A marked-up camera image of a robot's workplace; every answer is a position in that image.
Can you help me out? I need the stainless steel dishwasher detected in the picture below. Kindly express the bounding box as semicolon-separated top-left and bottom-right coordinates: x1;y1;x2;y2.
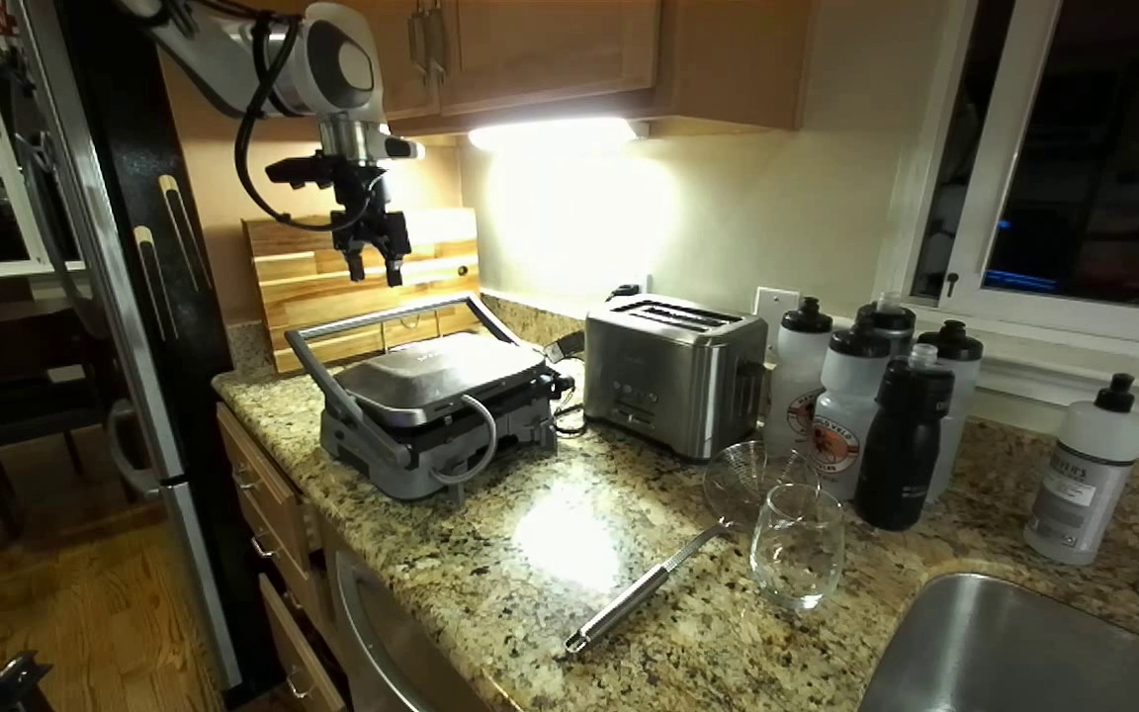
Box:
324;546;496;712

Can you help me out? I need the white labelled squeeze bottle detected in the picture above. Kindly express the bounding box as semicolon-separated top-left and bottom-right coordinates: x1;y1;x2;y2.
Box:
1020;370;1139;569

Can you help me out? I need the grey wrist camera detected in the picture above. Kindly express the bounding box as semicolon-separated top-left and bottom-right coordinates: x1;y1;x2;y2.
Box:
379;132;428;167

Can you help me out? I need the silver sandwich maker grill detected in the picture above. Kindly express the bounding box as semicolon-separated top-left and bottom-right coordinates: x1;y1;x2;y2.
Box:
287;290;581;507

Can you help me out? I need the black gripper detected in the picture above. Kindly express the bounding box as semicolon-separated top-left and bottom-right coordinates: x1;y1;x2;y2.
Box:
324;159;417;290

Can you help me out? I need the dark wooden cutting board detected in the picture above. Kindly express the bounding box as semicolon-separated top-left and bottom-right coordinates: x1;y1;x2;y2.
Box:
242;204;482;267

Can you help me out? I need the white wall outlet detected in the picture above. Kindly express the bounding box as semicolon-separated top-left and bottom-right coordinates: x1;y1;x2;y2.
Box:
747;282;803;331

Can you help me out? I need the under cabinet light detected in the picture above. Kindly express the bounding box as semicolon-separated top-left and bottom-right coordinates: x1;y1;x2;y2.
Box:
465;113;644;159

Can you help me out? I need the stainless steel sink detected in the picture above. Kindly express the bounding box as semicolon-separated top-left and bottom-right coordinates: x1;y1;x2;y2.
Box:
859;567;1139;712

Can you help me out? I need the tall wooden drawer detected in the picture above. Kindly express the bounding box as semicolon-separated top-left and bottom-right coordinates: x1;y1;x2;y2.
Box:
252;573;351;712

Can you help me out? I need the clear drinking glass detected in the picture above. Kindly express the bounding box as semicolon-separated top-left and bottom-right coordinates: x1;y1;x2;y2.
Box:
747;476;855;619

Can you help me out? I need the kitchen window white frame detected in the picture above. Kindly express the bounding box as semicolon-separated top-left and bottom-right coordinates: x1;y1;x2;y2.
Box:
904;0;1139;360

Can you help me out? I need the stainless steel toaster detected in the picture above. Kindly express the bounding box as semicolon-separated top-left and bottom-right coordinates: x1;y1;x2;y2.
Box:
581;290;776;466

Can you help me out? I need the striped light wooden cutting board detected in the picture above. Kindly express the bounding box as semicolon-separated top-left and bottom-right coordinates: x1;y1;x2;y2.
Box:
259;253;486;378

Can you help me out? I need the white metal frame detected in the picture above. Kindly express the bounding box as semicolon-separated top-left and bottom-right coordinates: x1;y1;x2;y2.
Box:
0;14;89;290

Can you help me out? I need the clear bottle orange logo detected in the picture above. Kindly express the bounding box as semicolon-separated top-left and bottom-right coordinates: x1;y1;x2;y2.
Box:
810;324;896;503

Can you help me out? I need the wooden drawer metal handle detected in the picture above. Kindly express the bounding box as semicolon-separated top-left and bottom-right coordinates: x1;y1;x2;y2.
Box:
247;507;335;636
213;399;324;559

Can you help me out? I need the wooden upper cabinet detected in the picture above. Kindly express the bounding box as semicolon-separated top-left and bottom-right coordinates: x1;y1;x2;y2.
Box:
375;0;819;134

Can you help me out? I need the black wrist mount bracket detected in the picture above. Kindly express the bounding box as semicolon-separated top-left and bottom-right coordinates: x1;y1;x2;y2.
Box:
267;149;345;188

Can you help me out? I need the black sports bottle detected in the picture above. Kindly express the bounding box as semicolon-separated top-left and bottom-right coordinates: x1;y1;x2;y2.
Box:
851;357;956;532

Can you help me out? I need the dark wooden chair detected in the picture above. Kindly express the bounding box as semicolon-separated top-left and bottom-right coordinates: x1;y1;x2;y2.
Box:
0;291;128;546

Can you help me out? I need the small black object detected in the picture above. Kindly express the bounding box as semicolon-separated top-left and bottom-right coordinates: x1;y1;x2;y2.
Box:
0;644;55;712

